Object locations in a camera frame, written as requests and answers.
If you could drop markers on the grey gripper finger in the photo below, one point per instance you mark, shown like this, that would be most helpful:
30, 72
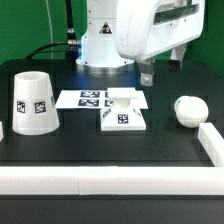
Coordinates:
176, 59
147, 73

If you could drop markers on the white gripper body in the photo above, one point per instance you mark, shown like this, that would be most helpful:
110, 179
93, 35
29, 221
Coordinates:
147, 28

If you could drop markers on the white lamp base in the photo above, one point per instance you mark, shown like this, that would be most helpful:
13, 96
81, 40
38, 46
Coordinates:
124, 114

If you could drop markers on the white lamp bulb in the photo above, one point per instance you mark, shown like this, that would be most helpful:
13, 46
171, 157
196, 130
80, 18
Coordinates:
191, 111

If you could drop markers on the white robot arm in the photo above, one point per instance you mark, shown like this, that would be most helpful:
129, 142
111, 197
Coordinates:
99, 54

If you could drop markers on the white lamp shade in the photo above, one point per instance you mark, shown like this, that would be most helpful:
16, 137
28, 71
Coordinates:
34, 110

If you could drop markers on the white marker sheet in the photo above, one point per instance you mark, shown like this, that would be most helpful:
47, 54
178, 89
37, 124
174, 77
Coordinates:
98, 99

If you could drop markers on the white right fence bar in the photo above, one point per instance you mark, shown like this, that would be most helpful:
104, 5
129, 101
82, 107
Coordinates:
212, 142

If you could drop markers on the white fence bar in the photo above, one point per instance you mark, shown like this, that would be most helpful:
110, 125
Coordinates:
212, 142
1, 132
111, 181

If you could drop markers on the white front fence bar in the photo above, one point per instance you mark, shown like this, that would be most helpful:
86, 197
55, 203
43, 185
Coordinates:
111, 181

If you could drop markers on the white left fence bar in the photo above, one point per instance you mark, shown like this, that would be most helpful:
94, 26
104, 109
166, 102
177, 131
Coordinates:
1, 132

